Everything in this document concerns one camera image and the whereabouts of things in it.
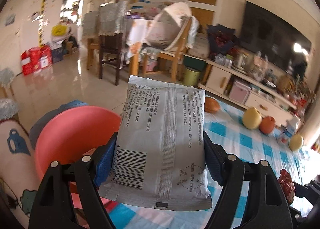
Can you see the brown bun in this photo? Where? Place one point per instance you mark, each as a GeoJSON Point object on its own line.
{"type": "Point", "coordinates": [211, 105]}

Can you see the giraffe height chart sticker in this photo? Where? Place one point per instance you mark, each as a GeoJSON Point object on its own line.
{"type": "Point", "coordinates": [41, 22]}

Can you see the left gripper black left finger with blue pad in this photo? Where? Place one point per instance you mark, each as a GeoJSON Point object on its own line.
{"type": "Point", "coordinates": [53, 205]}

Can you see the white tv cabinet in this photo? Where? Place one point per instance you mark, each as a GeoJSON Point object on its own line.
{"type": "Point", "coordinates": [218, 80]}

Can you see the yellow pear left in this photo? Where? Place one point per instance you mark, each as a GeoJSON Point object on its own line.
{"type": "Point", "coordinates": [251, 118]}

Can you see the pink plastic bucket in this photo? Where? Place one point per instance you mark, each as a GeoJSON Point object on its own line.
{"type": "Point", "coordinates": [72, 133]}

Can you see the green trash can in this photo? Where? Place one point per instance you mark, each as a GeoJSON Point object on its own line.
{"type": "Point", "coordinates": [191, 77]}

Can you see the dark wooden chair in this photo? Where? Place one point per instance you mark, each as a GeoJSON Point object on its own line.
{"type": "Point", "coordinates": [111, 34]}

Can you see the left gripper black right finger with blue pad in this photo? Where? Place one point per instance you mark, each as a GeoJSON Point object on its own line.
{"type": "Point", "coordinates": [266, 205]}

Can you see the light wooden chair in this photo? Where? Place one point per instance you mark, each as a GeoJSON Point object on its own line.
{"type": "Point", "coordinates": [173, 55]}

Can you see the black television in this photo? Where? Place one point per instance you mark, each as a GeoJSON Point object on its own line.
{"type": "Point", "coordinates": [284, 46]}

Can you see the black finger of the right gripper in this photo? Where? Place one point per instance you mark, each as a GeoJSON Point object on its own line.
{"type": "Point", "coordinates": [310, 191]}

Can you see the blue round stool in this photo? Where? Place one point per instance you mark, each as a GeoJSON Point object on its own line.
{"type": "Point", "coordinates": [42, 122]}

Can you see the large white wet-wipes pack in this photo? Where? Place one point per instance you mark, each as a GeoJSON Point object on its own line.
{"type": "Point", "coordinates": [159, 159]}

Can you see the pink storage box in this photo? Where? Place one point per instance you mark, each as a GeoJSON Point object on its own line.
{"type": "Point", "coordinates": [239, 91]}

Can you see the red black snack wrapper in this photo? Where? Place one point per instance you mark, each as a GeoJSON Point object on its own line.
{"type": "Point", "coordinates": [287, 185]}

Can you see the red apple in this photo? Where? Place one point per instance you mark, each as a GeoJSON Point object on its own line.
{"type": "Point", "coordinates": [267, 125]}

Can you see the yellow pear right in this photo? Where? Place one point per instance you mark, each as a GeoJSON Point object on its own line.
{"type": "Point", "coordinates": [296, 142]}

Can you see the blue white checkered tablecloth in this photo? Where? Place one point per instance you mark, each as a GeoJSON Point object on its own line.
{"type": "Point", "coordinates": [252, 146]}

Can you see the yellow pear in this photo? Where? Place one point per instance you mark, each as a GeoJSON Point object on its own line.
{"type": "Point", "coordinates": [251, 118]}
{"type": "Point", "coordinates": [296, 142]}

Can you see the white patterned sofa cushion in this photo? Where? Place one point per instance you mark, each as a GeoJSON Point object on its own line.
{"type": "Point", "coordinates": [19, 180]}

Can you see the red gift boxes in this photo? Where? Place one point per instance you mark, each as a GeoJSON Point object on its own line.
{"type": "Point", "coordinates": [36, 59]}

